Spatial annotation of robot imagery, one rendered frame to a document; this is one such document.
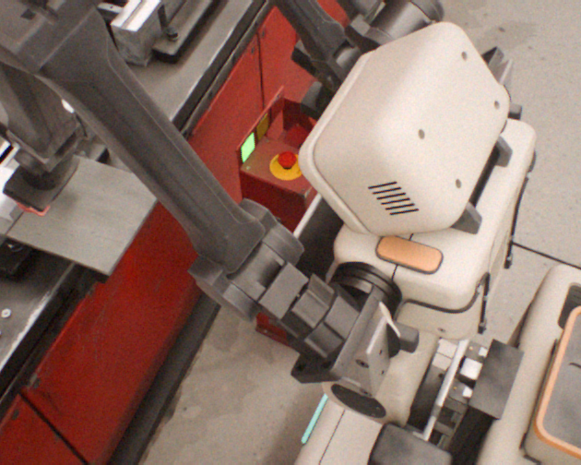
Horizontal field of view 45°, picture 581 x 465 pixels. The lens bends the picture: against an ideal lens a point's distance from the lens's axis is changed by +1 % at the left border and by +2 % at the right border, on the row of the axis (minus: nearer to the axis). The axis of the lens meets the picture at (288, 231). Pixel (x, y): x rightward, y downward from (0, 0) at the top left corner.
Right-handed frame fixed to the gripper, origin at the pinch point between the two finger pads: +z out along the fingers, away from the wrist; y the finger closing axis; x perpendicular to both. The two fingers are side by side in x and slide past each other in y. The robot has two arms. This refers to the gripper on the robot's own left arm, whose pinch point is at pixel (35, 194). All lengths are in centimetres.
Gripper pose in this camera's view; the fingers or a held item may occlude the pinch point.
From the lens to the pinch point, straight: 118.8
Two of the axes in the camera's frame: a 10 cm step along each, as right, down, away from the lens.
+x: 8.1, 5.4, 2.2
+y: -3.9, 7.8, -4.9
